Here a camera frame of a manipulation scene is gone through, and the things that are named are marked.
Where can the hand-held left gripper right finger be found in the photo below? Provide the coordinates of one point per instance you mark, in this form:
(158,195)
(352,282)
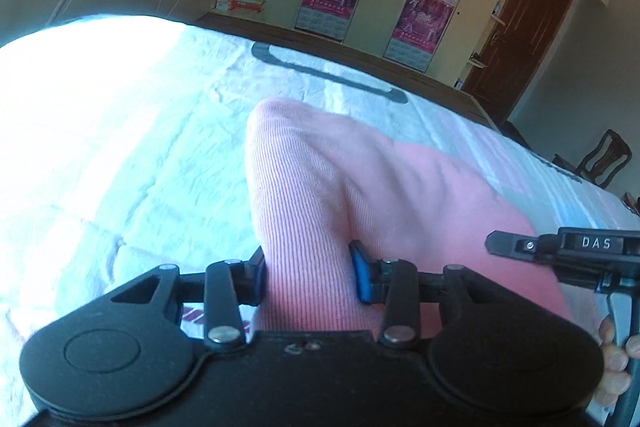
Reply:
(361,274)

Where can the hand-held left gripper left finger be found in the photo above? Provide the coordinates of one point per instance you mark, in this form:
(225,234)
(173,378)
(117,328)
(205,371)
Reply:
(256,279)

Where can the white printed bedsheet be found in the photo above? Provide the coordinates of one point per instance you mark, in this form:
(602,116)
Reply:
(125,132)

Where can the dark wooden chair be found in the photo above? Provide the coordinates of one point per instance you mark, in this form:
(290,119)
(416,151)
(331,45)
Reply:
(605,157)

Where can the pink knit sweater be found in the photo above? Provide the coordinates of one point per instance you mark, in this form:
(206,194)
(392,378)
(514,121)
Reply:
(350,187)

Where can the white and red cardboard box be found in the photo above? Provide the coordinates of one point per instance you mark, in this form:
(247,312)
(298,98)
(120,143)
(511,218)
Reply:
(241,3)

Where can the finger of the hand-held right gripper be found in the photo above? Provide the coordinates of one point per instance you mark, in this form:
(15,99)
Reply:
(510,243)

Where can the cream corner shelf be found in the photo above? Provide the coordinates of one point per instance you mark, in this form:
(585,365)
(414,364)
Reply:
(492,17)

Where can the person's right hand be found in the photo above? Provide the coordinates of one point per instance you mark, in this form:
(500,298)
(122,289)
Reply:
(615,362)

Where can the brown wooden door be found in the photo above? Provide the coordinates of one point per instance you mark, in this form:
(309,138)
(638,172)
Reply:
(525,37)

